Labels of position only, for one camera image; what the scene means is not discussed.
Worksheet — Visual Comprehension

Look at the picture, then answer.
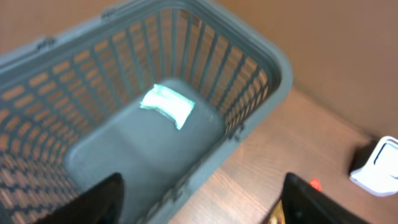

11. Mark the orange spaghetti packet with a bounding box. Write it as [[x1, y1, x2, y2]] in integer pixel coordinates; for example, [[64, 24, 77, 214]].
[[263, 178, 322, 224]]

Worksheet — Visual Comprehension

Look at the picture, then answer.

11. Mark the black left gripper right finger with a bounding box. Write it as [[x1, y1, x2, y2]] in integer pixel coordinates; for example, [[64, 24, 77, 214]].
[[281, 172, 367, 224]]

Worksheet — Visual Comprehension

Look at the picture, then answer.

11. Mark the white barcode scanner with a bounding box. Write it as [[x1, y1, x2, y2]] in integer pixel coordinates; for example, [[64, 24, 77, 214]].
[[349, 136, 397, 197]]

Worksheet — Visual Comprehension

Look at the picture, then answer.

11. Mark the grey plastic shopping basket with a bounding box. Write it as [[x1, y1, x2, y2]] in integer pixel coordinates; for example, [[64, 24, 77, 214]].
[[1, 1, 293, 223]]

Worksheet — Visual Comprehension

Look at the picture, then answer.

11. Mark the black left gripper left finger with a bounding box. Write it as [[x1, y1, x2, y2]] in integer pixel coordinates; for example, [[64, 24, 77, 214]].
[[36, 173, 124, 224]]

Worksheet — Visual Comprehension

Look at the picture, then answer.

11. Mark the mint green tissue pack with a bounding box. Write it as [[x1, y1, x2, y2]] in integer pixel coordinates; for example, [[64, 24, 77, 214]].
[[139, 85, 195, 130]]

